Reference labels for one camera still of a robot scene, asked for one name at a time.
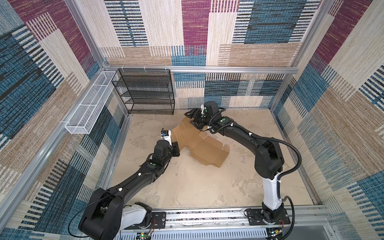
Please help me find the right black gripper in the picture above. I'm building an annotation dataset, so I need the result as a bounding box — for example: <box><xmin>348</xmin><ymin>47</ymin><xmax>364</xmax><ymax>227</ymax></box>
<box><xmin>184</xmin><ymin>107</ymin><xmax>213</xmax><ymax>129</ymax></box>

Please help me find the brown cardboard box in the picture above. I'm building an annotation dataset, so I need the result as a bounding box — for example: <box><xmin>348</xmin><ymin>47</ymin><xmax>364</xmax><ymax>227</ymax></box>
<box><xmin>171</xmin><ymin>117</ymin><xmax>230</xmax><ymax>168</ymax></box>

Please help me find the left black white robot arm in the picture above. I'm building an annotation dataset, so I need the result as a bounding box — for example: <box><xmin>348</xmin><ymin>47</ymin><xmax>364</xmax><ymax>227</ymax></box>
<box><xmin>78</xmin><ymin>139</ymin><xmax>180</xmax><ymax>240</ymax></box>

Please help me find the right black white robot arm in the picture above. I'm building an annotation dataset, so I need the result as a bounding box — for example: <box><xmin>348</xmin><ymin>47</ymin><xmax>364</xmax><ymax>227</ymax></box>
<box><xmin>185</xmin><ymin>101</ymin><xmax>302</xmax><ymax>224</ymax></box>

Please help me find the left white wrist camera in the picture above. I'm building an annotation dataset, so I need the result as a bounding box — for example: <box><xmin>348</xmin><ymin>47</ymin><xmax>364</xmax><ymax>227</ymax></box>
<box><xmin>161</xmin><ymin>129</ymin><xmax>172</xmax><ymax>145</ymax></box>

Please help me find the black wire shelf rack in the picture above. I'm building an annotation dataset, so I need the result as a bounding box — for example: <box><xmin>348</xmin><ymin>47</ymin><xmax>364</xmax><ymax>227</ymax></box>
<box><xmin>112</xmin><ymin>69</ymin><xmax>176</xmax><ymax>115</ymax></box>

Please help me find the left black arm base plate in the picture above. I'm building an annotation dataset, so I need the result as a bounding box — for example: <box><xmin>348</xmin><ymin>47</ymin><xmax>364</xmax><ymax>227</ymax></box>
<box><xmin>124</xmin><ymin>212</ymin><xmax>167</xmax><ymax>230</ymax></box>

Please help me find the white wire mesh basket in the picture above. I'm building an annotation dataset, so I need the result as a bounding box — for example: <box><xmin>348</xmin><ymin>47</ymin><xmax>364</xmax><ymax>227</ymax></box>
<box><xmin>65</xmin><ymin>71</ymin><xmax>116</xmax><ymax>135</ymax></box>

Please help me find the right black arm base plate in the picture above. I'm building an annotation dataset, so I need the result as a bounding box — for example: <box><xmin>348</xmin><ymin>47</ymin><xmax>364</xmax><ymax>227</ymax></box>
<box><xmin>244</xmin><ymin>208</ymin><xmax>291</xmax><ymax>226</ymax></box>

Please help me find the aluminium front rail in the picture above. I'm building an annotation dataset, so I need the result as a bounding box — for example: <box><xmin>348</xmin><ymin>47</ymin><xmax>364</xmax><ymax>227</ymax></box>
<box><xmin>113</xmin><ymin>206</ymin><xmax>340</xmax><ymax>240</ymax></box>

